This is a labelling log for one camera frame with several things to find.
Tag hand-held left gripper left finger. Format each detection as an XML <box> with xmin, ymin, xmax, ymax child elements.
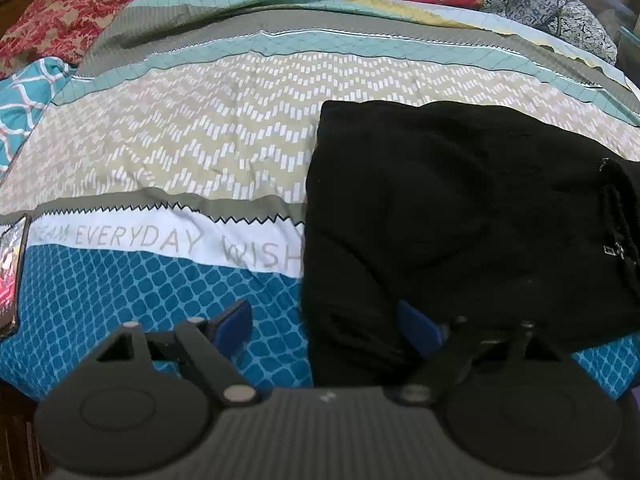
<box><xmin>95</xmin><ymin>299</ymin><xmax>259</xmax><ymax>406</ymax></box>

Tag patterned striped bedsheet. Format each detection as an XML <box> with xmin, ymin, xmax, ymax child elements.
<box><xmin>0</xmin><ymin>0</ymin><xmax>640</xmax><ymax>403</ymax></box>

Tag blue white patterned cloth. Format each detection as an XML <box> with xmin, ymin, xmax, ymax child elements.
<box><xmin>474</xmin><ymin>0</ymin><xmax>620</xmax><ymax>67</ymax></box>

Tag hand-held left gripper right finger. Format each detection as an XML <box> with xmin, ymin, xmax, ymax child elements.
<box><xmin>397</xmin><ymin>300</ymin><xmax>564</xmax><ymax>404</ymax></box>

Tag smartphone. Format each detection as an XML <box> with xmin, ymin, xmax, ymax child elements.
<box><xmin>0</xmin><ymin>214</ymin><xmax>29</xmax><ymax>339</ymax></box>

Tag black pants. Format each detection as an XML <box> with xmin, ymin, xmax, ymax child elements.
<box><xmin>299</xmin><ymin>100</ymin><xmax>640</xmax><ymax>390</ymax></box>

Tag red floral quilt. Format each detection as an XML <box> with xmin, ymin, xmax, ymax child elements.
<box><xmin>0</xmin><ymin>0</ymin><xmax>485</xmax><ymax>80</ymax></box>

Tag teal lattice print cloth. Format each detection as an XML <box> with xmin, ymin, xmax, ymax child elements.
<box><xmin>0</xmin><ymin>57</ymin><xmax>76</xmax><ymax>179</ymax></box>

